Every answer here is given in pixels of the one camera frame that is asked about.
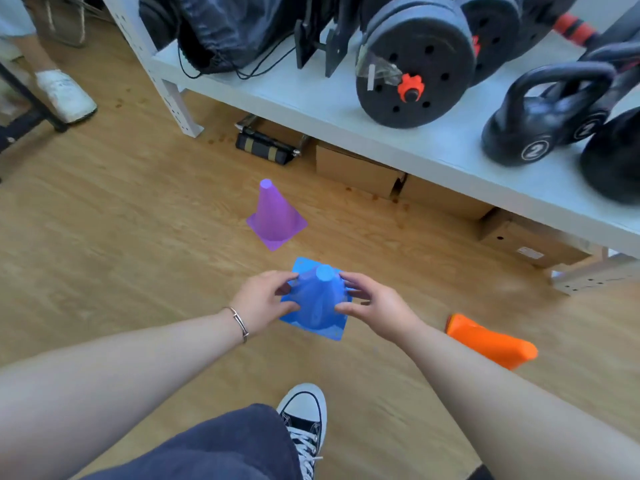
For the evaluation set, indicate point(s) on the person's right hand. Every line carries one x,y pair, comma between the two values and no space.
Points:
382,307

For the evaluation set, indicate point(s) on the person's left hand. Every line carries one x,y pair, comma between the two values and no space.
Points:
257,299

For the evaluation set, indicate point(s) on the person's right middle finger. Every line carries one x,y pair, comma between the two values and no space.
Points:
361,293

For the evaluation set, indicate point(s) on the person's right thumb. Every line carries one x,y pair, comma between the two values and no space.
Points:
350,308

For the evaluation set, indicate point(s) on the person's left thumb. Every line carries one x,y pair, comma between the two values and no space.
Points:
286,308

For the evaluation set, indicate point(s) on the blue plastic cone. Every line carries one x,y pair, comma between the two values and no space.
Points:
317,299

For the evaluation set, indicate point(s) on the person's left forearm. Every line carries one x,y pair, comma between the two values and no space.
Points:
115,374

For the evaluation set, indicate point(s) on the person's right forearm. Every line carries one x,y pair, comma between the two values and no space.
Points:
505,414

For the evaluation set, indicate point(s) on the purple plastic cone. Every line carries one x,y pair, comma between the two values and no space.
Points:
275,217

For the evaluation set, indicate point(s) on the black and white sneaker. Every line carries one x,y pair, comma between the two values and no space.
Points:
304,424

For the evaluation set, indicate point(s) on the brown cardboard box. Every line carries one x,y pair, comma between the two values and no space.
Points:
352,169
445,197

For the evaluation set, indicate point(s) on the orange plastic cone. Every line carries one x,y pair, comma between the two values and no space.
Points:
492,342

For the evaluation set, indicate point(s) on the person's dark trouser leg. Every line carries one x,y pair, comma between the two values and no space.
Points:
205,447

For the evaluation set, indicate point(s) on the cardboard box with white label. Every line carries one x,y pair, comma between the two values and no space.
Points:
530,242

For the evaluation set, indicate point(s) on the white metal shelf rack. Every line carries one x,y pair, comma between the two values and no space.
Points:
350,114

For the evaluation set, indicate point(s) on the clear plastic wrap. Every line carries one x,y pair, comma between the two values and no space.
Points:
376,69

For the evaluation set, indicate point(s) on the large black dumbbell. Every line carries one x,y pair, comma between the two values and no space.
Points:
417,59

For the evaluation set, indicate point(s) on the small black kettlebell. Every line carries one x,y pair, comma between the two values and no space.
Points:
540,117

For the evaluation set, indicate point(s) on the large black kettlebell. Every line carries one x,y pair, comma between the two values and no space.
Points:
612,154

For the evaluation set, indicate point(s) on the medium black kettlebell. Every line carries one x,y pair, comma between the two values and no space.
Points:
600,89

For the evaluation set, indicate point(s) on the black flat bracket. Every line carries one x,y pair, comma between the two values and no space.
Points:
307,37
342,37

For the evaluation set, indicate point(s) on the black metal frame leg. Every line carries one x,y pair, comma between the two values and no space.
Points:
27,102

